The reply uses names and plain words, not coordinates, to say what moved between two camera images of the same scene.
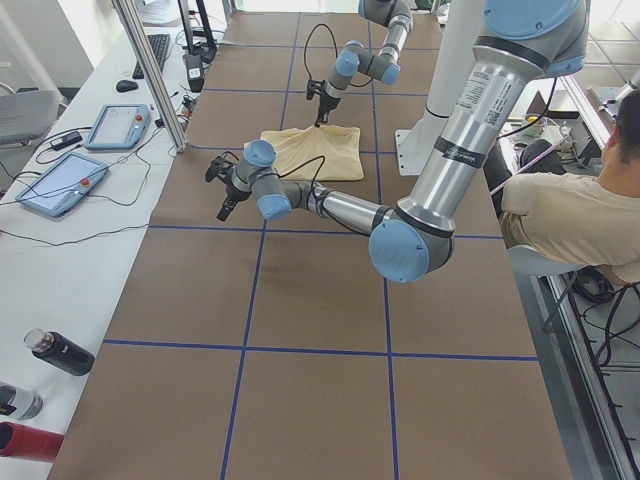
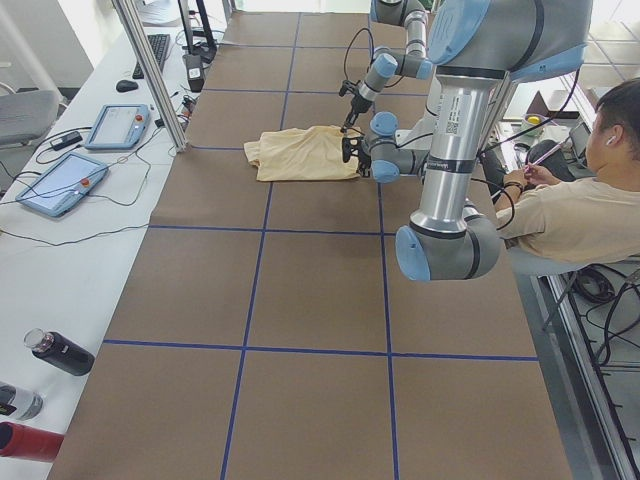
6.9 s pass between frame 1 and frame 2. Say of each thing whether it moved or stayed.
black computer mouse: stayed
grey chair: stayed
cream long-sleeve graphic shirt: stayed
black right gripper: moved
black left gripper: moved
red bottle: stayed
